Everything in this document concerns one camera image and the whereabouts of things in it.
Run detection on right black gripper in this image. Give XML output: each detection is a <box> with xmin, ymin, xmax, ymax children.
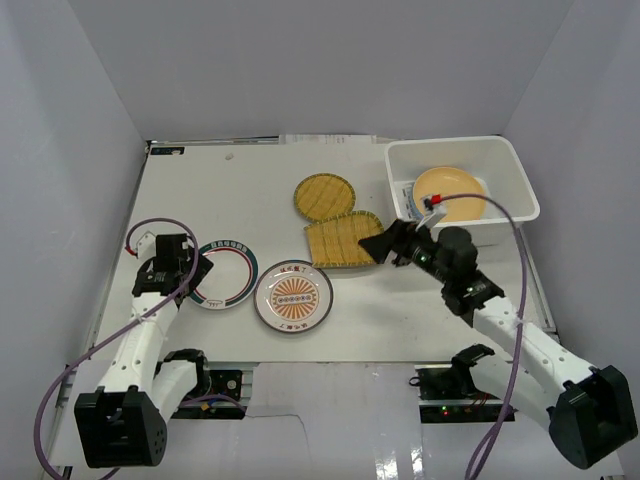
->
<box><xmin>359</xmin><ymin>219</ymin><xmax>453</xmax><ymax>286</ymax></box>

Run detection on white plate green red rim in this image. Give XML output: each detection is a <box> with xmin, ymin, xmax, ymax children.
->
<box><xmin>190</xmin><ymin>239</ymin><xmax>259</xmax><ymax>310</ymax></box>

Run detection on blue plate with bear print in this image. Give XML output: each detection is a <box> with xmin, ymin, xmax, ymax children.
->
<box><xmin>403</xmin><ymin>183</ymin><xmax>422</xmax><ymax>220</ymax></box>

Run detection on fan-shaped woven bamboo tray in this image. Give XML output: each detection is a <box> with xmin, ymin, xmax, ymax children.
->
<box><xmin>304</xmin><ymin>210</ymin><xmax>384</xmax><ymax>269</ymax></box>

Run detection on yellow plate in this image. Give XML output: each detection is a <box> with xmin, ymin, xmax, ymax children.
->
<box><xmin>412</xmin><ymin>166</ymin><xmax>488</xmax><ymax>223</ymax></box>

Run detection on white plate orange sunburst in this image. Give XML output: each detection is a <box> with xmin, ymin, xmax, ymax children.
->
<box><xmin>254</xmin><ymin>260</ymin><xmax>334</xmax><ymax>335</ymax></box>

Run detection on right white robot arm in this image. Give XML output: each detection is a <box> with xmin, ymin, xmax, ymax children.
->
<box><xmin>359</xmin><ymin>220</ymin><xmax>639</xmax><ymax>470</ymax></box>

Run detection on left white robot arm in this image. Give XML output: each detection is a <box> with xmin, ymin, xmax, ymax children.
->
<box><xmin>74</xmin><ymin>234</ymin><xmax>213</xmax><ymax>469</ymax></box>

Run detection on white plastic bin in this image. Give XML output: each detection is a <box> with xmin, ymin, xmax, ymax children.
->
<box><xmin>385</xmin><ymin>136</ymin><xmax>540</xmax><ymax>226</ymax></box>

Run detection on round woven bamboo tray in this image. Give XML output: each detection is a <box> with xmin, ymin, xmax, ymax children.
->
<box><xmin>293</xmin><ymin>173</ymin><xmax>356</xmax><ymax>222</ymax></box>

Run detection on dark label sticker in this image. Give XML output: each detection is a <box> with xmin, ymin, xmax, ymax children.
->
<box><xmin>149</xmin><ymin>146</ymin><xmax>185</xmax><ymax>156</ymax></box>

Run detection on white paper sheets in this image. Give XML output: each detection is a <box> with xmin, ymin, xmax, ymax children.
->
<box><xmin>278</xmin><ymin>134</ymin><xmax>378</xmax><ymax>145</ymax></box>

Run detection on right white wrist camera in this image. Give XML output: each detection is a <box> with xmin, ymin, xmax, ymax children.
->
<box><xmin>418</xmin><ymin>194</ymin><xmax>447</xmax><ymax>229</ymax></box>

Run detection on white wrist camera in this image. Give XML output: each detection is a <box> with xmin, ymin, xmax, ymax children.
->
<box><xmin>418</xmin><ymin>194</ymin><xmax>447</xmax><ymax>229</ymax></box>
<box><xmin>126</xmin><ymin>231</ymin><xmax>155</xmax><ymax>261</ymax></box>

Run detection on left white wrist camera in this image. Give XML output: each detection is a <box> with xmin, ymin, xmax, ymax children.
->
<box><xmin>126</xmin><ymin>231</ymin><xmax>155</xmax><ymax>261</ymax></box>

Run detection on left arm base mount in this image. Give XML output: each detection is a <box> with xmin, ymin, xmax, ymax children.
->
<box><xmin>172</xmin><ymin>369</ymin><xmax>252</xmax><ymax>420</ymax></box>

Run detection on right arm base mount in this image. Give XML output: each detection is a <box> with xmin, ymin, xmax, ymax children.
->
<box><xmin>408</xmin><ymin>344</ymin><xmax>502</xmax><ymax>424</ymax></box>

